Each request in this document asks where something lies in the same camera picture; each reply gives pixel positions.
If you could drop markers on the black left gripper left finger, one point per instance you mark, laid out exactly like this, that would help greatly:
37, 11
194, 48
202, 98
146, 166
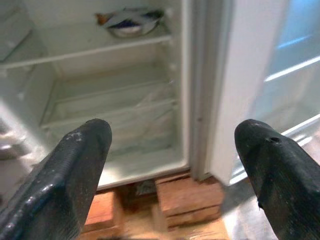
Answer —
62, 187

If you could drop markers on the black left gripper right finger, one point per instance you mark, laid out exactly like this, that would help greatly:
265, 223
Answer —
287, 187

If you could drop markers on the white fridge shelf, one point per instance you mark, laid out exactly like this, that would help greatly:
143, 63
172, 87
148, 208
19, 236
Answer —
100, 51

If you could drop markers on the small white fridge cabinet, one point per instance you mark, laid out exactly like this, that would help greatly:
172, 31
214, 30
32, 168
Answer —
75, 30

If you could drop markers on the red clay brick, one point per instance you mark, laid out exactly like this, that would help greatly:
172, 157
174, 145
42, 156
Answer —
187, 197
105, 212

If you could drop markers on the brown cardboard sheet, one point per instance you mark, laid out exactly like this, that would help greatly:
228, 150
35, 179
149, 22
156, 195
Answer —
140, 225

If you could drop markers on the clear crisper drawer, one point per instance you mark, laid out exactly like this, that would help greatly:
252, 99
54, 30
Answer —
125, 107

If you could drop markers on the small steel bowl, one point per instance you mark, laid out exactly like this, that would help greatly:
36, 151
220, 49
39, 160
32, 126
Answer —
130, 32

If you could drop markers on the blue white food packet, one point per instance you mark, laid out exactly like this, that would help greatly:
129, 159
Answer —
130, 17

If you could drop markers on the narrow white door rail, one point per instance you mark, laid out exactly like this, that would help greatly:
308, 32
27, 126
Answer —
292, 71

